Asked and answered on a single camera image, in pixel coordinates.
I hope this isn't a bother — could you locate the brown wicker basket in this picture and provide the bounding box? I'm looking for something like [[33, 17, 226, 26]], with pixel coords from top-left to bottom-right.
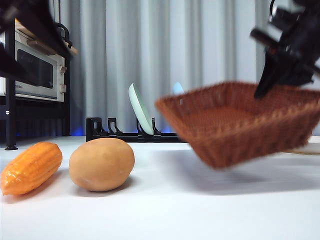
[[154, 80, 320, 171]]

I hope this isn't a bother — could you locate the orange corn cob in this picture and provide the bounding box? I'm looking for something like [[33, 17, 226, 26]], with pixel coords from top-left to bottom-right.
[[0, 142, 63, 196]]

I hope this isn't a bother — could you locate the tan potato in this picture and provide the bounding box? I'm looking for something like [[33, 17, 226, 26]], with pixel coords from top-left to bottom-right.
[[68, 137, 136, 193]]

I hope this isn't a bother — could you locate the white microwave oven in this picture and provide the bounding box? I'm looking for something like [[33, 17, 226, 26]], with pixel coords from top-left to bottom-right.
[[0, 26, 68, 103]]

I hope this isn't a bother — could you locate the wooden cutting board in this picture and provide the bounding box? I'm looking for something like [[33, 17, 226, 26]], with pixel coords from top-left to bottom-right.
[[14, 19, 79, 57]]

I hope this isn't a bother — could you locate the grey pleated curtain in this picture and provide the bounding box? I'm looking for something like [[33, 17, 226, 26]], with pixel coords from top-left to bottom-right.
[[48, 0, 320, 138]]

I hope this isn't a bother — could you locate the white plate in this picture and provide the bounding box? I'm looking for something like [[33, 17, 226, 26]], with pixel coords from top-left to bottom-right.
[[281, 141, 320, 156]]

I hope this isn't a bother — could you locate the light blue plate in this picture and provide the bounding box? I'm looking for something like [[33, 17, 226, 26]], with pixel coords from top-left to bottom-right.
[[172, 81, 186, 96]]

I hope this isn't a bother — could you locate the black dish rack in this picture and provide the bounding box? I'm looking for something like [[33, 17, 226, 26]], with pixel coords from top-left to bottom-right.
[[85, 117, 191, 144]]

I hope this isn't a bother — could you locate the pale green plate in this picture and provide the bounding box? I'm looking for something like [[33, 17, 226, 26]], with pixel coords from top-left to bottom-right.
[[128, 83, 155, 136]]

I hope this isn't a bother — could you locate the black metal shelf frame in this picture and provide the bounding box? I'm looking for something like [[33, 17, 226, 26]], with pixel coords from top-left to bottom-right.
[[0, 21, 74, 151]]

